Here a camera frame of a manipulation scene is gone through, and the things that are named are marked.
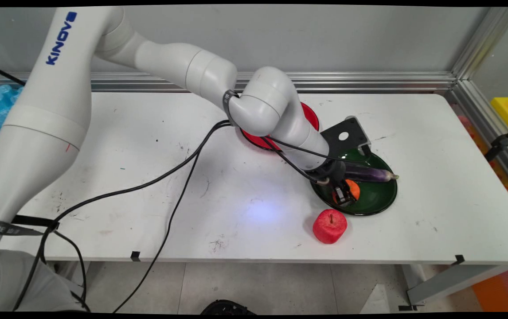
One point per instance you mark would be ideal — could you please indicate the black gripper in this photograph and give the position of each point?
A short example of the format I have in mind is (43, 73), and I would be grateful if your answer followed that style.
(334, 172)

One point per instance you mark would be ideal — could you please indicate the red toy apple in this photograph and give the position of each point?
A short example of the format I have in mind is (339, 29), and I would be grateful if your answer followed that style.
(329, 227)

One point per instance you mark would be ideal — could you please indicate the red round plate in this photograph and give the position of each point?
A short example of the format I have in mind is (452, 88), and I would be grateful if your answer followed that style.
(258, 141)

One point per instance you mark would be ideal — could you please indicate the dark green round plate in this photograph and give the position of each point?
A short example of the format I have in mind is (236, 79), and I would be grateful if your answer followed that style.
(378, 197)

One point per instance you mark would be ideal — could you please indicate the slanted aluminium frame rail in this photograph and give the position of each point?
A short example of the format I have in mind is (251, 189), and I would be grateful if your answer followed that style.
(489, 128)

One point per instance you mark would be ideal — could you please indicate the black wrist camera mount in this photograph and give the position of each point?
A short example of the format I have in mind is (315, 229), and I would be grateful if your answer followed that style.
(347, 135)

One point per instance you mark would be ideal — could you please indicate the black tape marker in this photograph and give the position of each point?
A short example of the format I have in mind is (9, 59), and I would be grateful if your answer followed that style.
(459, 259)
(135, 256)

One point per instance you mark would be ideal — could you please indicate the orange box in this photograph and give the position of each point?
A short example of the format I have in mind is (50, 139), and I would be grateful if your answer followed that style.
(502, 290)

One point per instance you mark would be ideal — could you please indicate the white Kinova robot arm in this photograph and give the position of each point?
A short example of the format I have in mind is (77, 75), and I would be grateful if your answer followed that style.
(59, 110)

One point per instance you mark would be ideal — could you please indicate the purple toy eggplant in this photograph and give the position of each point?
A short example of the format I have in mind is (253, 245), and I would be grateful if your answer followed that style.
(373, 173)

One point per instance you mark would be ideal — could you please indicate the black object on floor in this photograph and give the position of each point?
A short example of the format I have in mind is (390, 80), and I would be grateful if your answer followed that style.
(227, 307)

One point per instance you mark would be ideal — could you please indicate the orange toy tangerine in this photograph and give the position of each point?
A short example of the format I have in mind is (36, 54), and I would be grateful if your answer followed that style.
(356, 190)

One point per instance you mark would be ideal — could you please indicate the upright aluminium frame post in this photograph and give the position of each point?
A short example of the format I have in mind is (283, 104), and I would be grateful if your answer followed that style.
(484, 42)

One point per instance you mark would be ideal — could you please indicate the horizontal aluminium frame rail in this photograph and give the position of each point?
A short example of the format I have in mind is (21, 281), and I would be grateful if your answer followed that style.
(369, 82)

